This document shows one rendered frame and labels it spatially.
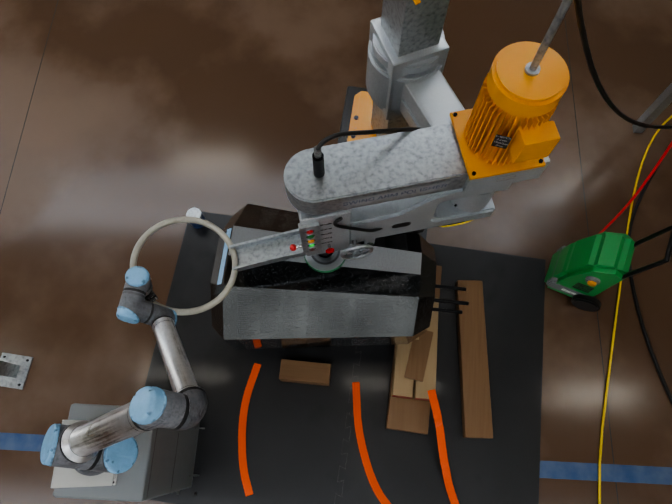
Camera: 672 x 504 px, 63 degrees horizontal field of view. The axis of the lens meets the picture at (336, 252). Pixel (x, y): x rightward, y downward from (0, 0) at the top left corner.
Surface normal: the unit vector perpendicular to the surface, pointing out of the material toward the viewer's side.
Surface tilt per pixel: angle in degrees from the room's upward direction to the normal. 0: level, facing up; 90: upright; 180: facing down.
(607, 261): 34
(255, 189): 0
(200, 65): 0
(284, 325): 45
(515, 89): 0
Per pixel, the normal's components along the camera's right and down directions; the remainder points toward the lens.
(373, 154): 0.00, -0.33
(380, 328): -0.05, 0.43
